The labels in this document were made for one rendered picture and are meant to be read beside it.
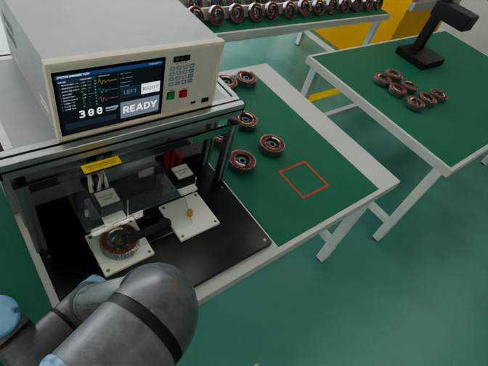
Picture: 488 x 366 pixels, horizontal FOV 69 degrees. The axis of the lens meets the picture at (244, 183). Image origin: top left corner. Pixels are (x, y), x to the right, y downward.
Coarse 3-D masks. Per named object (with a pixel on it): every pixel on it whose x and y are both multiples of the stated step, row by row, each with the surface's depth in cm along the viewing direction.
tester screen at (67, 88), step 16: (144, 64) 83; (160, 64) 85; (64, 80) 74; (80, 80) 76; (96, 80) 78; (112, 80) 80; (128, 80) 83; (144, 80) 86; (160, 80) 89; (64, 96) 76; (80, 96) 78; (96, 96) 81; (112, 96) 83; (144, 96) 89; (64, 112) 79; (112, 112) 87; (64, 128) 82; (80, 128) 84
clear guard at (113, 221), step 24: (144, 144) 97; (72, 168) 86; (120, 168) 89; (144, 168) 91; (72, 192) 81; (96, 192) 83; (120, 192) 84; (144, 192) 86; (168, 192) 88; (96, 216) 79; (120, 216) 80; (144, 216) 83; (168, 216) 86; (96, 240) 77; (120, 240) 80; (144, 240) 83
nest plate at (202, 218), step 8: (192, 200) 124; (200, 200) 125; (192, 208) 122; (200, 208) 122; (208, 208) 123; (192, 216) 119; (200, 216) 120; (208, 216) 121; (192, 224) 117; (200, 224) 118; (208, 224) 119; (216, 224) 120; (176, 232) 114; (184, 232) 115; (192, 232) 115; (200, 232) 117
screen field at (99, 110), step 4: (92, 108) 83; (96, 108) 83; (100, 108) 84; (80, 112) 81; (84, 112) 82; (88, 112) 83; (92, 112) 83; (96, 112) 84; (100, 112) 85; (80, 116) 82; (84, 116) 83; (88, 116) 83
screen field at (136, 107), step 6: (156, 96) 92; (126, 102) 87; (132, 102) 88; (138, 102) 90; (144, 102) 91; (150, 102) 92; (156, 102) 93; (126, 108) 89; (132, 108) 90; (138, 108) 91; (144, 108) 92; (150, 108) 93; (156, 108) 95; (126, 114) 90; (132, 114) 91; (138, 114) 92
